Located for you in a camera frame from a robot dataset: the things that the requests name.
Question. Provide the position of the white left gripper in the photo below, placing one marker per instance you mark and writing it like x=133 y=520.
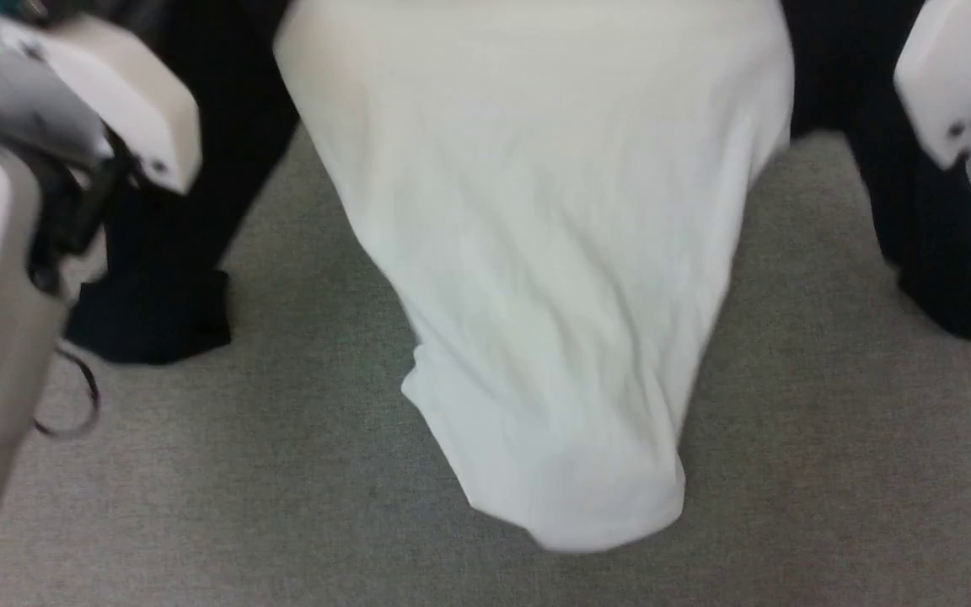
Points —
x=115 y=84

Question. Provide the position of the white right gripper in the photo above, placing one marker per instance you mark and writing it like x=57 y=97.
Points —
x=953 y=67

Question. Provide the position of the grey-green fabric sofa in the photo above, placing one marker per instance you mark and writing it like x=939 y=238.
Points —
x=283 y=506

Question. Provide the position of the white and black shirt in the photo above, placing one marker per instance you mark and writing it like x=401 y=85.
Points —
x=553 y=253

